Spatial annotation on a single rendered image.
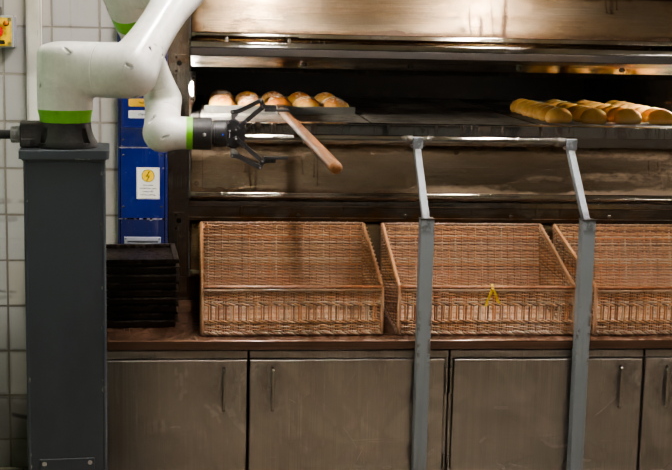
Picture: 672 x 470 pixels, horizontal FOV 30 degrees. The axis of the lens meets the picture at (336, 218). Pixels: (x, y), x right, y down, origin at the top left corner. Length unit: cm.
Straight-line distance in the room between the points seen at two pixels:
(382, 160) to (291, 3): 60
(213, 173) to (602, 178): 132
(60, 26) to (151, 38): 118
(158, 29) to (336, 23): 120
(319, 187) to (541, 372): 96
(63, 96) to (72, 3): 120
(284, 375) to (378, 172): 84
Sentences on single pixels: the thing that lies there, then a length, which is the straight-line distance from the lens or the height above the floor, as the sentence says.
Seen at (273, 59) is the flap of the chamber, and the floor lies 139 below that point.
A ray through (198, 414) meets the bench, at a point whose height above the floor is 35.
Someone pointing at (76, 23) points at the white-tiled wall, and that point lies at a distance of 417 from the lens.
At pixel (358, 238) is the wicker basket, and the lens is 420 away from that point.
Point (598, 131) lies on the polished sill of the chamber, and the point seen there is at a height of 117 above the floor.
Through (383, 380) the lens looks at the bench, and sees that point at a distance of 379.
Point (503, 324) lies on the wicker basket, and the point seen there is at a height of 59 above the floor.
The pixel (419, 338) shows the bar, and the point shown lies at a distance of 371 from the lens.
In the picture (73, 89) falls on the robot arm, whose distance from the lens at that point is 300.
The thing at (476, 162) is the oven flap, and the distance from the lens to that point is 428.
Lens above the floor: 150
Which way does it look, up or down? 9 degrees down
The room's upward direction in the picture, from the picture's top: 1 degrees clockwise
